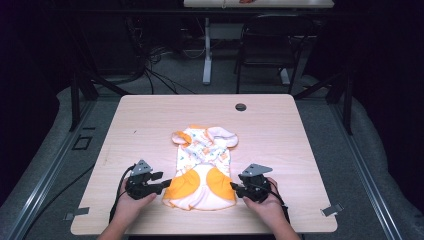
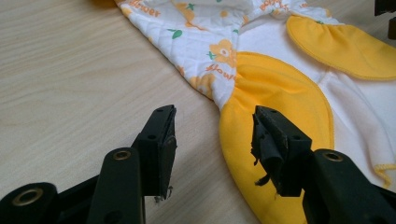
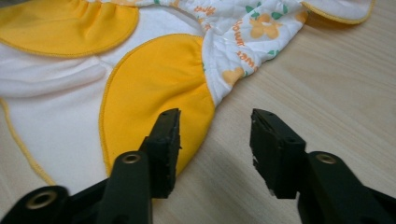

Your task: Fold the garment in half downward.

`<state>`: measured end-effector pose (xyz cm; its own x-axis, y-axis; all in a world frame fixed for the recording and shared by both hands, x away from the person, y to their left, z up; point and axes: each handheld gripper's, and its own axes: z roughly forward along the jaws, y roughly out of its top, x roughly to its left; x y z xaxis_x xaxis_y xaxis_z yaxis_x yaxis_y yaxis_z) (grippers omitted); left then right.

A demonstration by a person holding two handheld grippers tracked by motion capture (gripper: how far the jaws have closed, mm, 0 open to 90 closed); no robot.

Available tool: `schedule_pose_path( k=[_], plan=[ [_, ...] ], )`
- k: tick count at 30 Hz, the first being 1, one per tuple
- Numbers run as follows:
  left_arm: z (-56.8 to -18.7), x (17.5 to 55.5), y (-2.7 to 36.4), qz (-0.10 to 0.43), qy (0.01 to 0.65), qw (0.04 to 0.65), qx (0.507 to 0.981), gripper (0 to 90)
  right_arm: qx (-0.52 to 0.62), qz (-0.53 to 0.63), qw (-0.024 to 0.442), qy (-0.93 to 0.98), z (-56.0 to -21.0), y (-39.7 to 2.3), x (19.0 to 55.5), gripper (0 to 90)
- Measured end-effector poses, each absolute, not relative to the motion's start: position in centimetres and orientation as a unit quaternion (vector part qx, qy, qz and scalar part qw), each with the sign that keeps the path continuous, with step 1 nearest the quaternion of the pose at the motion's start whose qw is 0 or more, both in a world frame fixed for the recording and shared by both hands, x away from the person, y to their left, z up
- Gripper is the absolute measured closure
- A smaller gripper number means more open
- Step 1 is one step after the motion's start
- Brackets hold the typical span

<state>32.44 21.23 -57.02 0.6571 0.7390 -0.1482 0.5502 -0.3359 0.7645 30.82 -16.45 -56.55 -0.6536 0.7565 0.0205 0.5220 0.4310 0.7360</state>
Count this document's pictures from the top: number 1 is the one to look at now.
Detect white desk leg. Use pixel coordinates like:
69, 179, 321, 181
202, 17, 214, 86

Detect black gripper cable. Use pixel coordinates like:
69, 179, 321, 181
265, 185, 292, 225
108, 165, 136, 225

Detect person's left hand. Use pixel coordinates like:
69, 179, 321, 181
112, 178, 158, 232

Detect aluminium floor rail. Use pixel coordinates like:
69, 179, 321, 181
5, 99, 98, 240
329, 102, 405, 240

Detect long black floor cable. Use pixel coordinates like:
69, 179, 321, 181
20, 162, 97, 240

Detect black metal stand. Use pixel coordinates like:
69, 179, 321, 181
292, 64, 355, 136
67, 68, 132, 133

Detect orange and white pet garment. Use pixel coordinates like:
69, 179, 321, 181
161, 124, 240, 212

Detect person's right hand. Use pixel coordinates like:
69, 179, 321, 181
241, 177, 288, 232

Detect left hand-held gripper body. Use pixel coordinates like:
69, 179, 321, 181
124, 159, 158, 201

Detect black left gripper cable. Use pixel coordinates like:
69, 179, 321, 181
108, 165, 136, 225

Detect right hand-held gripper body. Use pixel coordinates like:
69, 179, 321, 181
238, 163, 274, 204

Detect grey tape strip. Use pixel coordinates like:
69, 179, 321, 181
320, 202, 345, 218
63, 206, 91, 222

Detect bundle of black floor cables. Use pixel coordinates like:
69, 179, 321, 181
123, 15, 208, 96

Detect black chair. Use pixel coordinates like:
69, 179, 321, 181
233, 13, 316, 96

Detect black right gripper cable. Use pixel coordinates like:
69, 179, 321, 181
265, 185, 292, 225

